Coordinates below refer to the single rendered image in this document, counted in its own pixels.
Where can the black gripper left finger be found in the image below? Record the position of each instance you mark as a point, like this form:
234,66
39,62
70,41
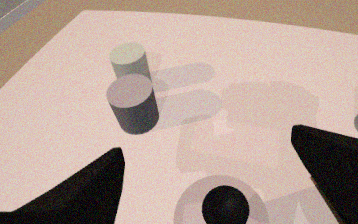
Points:
90,196

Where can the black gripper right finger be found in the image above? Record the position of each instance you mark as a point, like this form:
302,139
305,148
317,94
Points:
332,161

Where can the brown rectangular box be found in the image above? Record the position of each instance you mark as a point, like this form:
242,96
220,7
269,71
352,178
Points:
328,203

